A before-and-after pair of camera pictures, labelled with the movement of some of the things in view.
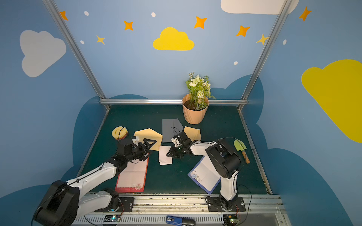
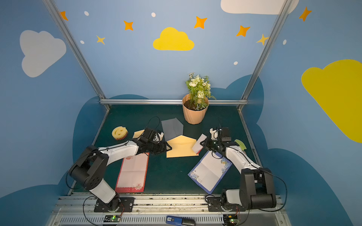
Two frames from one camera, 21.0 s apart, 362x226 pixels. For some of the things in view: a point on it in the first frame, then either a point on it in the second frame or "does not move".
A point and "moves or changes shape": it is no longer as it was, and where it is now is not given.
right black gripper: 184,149 -> 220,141
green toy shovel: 239,146 does not move
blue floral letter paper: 205,175 does not move
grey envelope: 168,132 does not move
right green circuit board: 233,218 does not move
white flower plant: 200,91 does not move
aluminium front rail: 260,209 does not move
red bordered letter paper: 163,159 moves or changes shape
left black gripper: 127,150 -> 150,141
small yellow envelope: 193,133 moves or changes shape
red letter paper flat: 132,178 does not move
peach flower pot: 194,110 does not move
